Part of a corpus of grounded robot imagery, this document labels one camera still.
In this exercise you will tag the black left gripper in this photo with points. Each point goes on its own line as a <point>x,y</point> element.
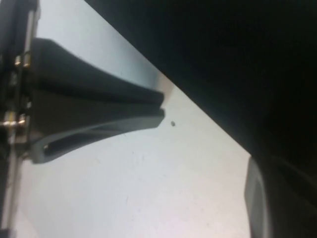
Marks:
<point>15,99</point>

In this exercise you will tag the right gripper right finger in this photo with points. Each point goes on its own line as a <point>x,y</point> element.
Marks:
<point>302,183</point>

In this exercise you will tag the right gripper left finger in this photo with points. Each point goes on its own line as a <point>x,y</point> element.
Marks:
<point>260,210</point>

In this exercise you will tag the black glasses case printed side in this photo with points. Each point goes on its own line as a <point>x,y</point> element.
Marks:
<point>223,49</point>

